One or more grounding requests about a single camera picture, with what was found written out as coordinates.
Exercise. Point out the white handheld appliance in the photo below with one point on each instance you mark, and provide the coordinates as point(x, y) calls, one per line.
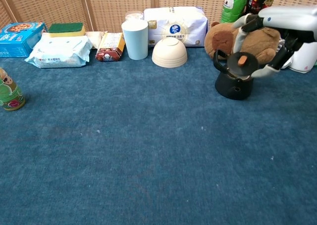
point(304, 57)

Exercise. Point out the light blue plastic cup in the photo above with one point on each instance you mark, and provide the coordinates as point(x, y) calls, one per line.
point(135, 40)

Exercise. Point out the green and yellow sponge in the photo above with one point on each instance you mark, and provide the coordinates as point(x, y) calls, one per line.
point(66, 29)

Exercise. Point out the woven rattan folding screen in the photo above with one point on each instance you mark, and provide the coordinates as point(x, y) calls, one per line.
point(111, 7)

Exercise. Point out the blue carpet table cloth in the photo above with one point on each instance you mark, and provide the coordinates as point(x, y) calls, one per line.
point(148, 148)

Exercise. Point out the green chip can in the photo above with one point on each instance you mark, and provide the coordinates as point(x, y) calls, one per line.
point(234, 4)

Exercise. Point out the green matryoshka doll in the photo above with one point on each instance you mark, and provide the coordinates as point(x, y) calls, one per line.
point(10, 93)

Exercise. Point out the beige upturned bowl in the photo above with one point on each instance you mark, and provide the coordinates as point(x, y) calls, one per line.
point(169, 54)

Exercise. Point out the brown and yellow snack carton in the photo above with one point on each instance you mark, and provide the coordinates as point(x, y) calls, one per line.
point(111, 47)

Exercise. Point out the light blue wet wipes pack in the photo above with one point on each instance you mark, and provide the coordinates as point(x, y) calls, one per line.
point(59, 51)

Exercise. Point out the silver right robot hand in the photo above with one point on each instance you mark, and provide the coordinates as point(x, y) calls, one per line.
point(289, 18)

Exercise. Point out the white tissue paper pack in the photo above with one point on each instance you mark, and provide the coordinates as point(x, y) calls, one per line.
point(175, 28)

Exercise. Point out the black teapot lid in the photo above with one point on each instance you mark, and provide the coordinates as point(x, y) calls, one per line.
point(244, 67)

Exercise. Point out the brown capybara plush toy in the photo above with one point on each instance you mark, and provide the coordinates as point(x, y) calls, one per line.
point(257, 44)

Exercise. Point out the white plastic packet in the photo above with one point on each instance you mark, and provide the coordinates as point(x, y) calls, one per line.
point(96, 38)

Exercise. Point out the black cast iron teapot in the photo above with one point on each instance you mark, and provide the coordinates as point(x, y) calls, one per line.
point(234, 87)

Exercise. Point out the blue cookie box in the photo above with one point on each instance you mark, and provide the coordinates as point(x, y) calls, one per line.
point(17, 40)

